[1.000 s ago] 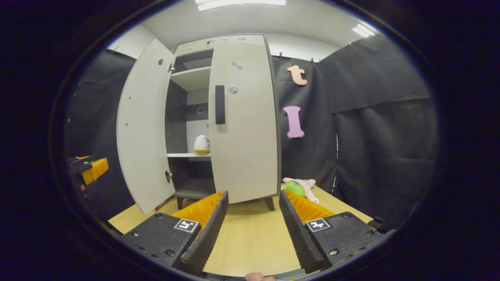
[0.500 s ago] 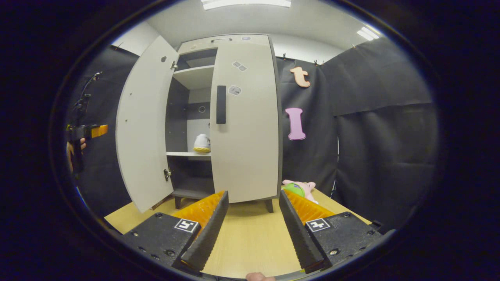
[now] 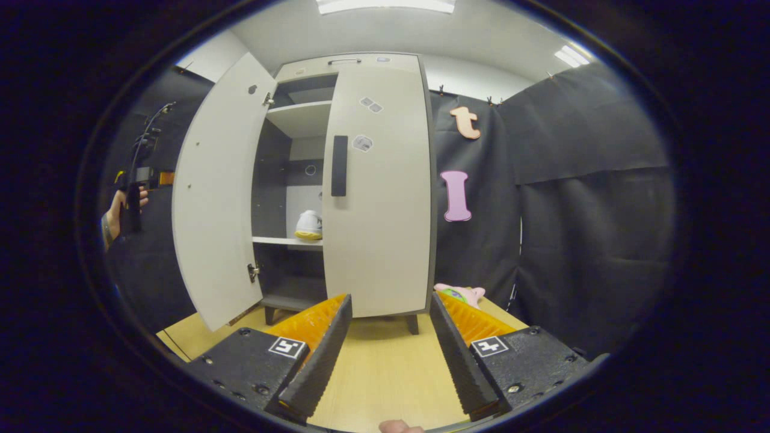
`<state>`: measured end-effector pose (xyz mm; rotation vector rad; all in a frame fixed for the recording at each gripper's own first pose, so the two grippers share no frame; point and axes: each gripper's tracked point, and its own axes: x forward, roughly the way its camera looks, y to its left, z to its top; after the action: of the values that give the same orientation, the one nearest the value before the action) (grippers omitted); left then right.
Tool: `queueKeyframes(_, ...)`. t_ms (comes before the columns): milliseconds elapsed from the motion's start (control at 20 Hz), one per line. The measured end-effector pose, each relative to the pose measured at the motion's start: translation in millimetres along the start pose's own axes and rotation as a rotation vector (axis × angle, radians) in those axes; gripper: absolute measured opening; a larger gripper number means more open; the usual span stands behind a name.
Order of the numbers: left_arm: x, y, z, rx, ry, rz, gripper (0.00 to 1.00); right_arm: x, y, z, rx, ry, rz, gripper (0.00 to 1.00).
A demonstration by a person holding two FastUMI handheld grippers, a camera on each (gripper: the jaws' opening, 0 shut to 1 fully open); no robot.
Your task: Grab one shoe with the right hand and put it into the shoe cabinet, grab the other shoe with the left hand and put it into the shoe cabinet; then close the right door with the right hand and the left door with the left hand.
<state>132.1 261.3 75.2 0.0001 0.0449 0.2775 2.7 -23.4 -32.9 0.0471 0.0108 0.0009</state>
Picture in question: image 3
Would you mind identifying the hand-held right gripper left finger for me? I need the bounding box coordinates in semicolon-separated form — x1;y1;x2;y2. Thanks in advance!
186;293;354;423

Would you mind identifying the ceiling light panel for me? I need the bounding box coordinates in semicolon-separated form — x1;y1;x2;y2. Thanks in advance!
316;0;457;16
553;43;591;69

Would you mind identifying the white canvas shoe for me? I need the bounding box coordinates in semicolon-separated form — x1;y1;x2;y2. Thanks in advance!
295;210;324;241

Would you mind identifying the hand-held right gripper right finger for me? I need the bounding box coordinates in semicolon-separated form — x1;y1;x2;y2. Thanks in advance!
429;291;591;422

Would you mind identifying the white shoe cabinet door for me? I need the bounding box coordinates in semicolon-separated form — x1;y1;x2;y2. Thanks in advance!
171;52;279;333
322;63;433;318

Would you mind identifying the black cable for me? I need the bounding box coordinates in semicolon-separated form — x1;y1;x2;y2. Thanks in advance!
129;101;177;172

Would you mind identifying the pink starfish plush toy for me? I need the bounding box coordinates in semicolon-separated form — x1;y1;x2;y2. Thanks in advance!
434;283;485;309

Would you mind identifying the white cabinet shelf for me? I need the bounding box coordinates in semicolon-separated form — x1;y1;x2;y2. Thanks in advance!
252;236;324;250
266;100;333;139

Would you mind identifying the white shoe cabinet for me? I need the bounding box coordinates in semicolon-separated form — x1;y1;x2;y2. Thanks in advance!
251;52;439;336

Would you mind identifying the black door handle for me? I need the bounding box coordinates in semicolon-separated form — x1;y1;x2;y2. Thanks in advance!
331;135;349;197

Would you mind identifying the black backdrop cloth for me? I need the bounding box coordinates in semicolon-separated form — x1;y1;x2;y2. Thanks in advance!
101;65;211;334
428;60;677;355

